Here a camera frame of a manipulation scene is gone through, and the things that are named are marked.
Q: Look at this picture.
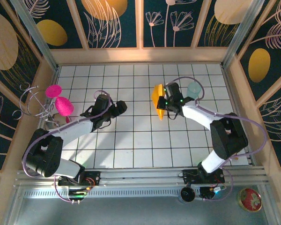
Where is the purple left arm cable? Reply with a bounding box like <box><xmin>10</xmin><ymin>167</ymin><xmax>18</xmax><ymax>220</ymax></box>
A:
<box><xmin>22</xmin><ymin>90</ymin><xmax>113</xmax><ymax>204</ymax></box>

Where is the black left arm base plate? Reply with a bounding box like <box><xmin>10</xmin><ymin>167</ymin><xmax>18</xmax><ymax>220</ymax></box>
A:
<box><xmin>57</xmin><ymin>170</ymin><xmax>101</xmax><ymax>187</ymax></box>

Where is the perforated metal cable tray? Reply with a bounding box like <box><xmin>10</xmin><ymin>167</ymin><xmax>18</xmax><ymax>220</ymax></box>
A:
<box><xmin>21</xmin><ymin>187</ymin><xmax>260</xmax><ymax>200</ymax></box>

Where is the translucent teal plastic cup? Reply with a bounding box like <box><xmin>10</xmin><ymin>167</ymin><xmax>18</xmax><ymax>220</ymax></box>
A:
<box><xmin>186</xmin><ymin>82</ymin><xmax>202</xmax><ymax>100</ymax></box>

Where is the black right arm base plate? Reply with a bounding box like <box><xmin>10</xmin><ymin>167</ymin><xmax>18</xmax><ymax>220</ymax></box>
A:
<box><xmin>182</xmin><ymin>169</ymin><xmax>225</xmax><ymax>186</ymax></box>

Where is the aluminium side rail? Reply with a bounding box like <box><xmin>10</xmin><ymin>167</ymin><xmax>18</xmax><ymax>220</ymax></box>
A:
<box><xmin>26</xmin><ymin>67</ymin><xmax>60</xmax><ymax>170</ymax></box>
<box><xmin>221</xmin><ymin>67</ymin><xmax>258</xmax><ymax>166</ymax></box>

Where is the pink plastic goblet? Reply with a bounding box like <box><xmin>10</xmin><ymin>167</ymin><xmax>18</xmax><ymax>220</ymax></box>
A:
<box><xmin>44</xmin><ymin>84</ymin><xmax>75</xmax><ymax>117</ymax></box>

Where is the round red tin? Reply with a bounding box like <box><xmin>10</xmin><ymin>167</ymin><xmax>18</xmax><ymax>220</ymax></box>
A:
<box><xmin>238</xmin><ymin>188</ymin><xmax>263</xmax><ymax>213</ymax></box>

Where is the black round knob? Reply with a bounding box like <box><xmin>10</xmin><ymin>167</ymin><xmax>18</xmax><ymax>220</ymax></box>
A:
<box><xmin>180</xmin><ymin>187</ymin><xmax>197</xmax><ymax>203</ymax></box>

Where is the orange paper sheet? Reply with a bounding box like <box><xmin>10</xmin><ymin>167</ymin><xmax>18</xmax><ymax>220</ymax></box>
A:
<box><xmin>150</xmin><ymin>83</ymin><xmax>168</xmax><ymax>121</ymax></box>

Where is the metal wire glass rack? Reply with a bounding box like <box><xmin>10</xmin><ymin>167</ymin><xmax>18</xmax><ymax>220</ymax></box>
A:
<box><xmin>12</xmin><ymin>82</ymin><xmax>70</xmax><ymax>130</ymax></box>

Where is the long aluminium mounting rail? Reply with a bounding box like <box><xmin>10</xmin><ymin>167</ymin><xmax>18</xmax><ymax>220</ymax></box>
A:
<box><xmin>14</xmin><ymin>165</ymin><xmax>270</xmax><ymax>188</ymax></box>

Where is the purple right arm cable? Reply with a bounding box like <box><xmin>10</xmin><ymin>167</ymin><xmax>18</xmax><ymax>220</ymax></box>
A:
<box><xmin>165</xmin><ymin>76</ymin><xmax>268</xmax><ymax>202</ymax></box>

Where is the aluminium frame post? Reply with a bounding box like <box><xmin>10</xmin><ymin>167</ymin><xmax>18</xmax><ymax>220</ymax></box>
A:
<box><xmin>10</xmin><ymin>0</ymin><xmax>59</xmax><ymax>71</ymax></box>
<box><xmin>221</xmin><ymin>0</ymin><xmax>265</xmax><ymax>69</ymax></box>

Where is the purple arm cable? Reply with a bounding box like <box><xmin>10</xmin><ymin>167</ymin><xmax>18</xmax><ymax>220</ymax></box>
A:
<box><xmin>165</xmin><ymin>76</ymin><xmax>268</xmax><ymax>202</ymax></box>
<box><xmin>22</xmin><ymin>90</ymin><xmax>113</xmax><ymax>204</ymax></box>

